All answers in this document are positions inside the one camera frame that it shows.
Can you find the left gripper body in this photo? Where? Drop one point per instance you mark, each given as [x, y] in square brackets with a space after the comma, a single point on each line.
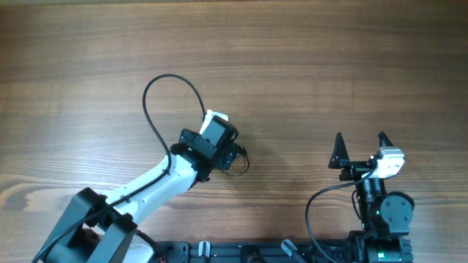
[223, 157]

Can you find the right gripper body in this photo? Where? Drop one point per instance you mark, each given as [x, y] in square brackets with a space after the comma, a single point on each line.
[355, 171]

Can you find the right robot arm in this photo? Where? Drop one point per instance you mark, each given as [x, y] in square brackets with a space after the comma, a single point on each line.
[385, 216]

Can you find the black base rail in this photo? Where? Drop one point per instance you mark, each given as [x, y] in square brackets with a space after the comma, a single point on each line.
[256, 252]

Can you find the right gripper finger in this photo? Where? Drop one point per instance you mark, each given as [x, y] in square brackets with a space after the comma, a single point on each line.
[339, 158]
[384, 141]

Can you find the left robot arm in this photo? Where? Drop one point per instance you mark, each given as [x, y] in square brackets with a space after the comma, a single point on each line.
[101, 227]

